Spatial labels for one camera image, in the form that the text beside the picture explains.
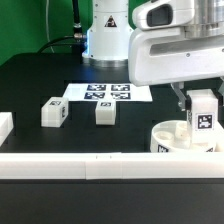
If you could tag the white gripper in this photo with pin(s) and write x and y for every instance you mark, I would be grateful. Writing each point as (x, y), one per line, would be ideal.
(176, 41)

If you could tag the white marker sheet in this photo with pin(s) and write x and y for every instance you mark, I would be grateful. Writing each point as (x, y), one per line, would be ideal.
(119, 92)

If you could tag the white front fence bar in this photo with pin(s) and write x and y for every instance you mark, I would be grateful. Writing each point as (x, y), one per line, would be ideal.
(94, 166)

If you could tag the white fence bar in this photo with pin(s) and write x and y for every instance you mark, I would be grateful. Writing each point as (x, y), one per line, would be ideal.
(94, 166)
(6, 125)

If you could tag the white left fence bar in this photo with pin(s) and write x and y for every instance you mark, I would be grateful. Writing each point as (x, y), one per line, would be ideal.
(6, 125)

